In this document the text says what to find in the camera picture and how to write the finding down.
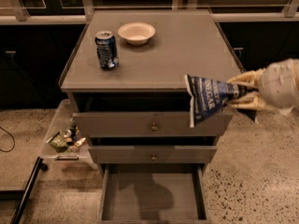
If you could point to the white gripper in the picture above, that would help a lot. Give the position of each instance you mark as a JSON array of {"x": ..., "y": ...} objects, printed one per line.
[{"x": 277, "y": 84}]

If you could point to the white paper bowl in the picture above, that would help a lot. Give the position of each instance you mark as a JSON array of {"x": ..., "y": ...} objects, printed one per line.
[{"x": 136, "y": 33}]

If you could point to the grey drawer cabinet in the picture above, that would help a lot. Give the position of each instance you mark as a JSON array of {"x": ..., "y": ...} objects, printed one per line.
[{"x": 149, "y": 78}]

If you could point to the middle grey drawer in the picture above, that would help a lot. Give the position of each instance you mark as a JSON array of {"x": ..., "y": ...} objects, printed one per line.
[{"x": 152, "y": 154}]

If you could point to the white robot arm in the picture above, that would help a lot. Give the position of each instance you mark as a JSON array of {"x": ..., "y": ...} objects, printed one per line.
[{"x": 296, "y": 78}]

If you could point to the clear plastic storage bin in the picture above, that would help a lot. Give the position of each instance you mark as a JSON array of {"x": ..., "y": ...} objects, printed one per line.
[{"x": 64, "y": 124}]

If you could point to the blue chip bag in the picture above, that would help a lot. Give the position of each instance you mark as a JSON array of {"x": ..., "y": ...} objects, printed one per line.
[{"x": 209, "y": 96}]

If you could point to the blue soda can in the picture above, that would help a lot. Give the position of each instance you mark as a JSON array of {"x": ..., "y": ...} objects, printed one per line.
[{"x": 106, "y": 49}]

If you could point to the black metal floor rail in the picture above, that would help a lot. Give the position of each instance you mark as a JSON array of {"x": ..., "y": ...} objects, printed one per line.
[{"x": 27, "y": 192}]

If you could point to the top grey drawer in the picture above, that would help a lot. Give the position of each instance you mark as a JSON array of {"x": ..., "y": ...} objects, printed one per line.
[{"x": 148, "y": 124}]

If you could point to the green snack packet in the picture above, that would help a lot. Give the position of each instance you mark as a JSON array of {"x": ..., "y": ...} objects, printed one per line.
[{"x": 58, "y": 143}]

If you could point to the bottom grey open drawer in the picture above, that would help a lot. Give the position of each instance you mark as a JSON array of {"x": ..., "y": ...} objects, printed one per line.
[{"x": 153, "y": 194}]

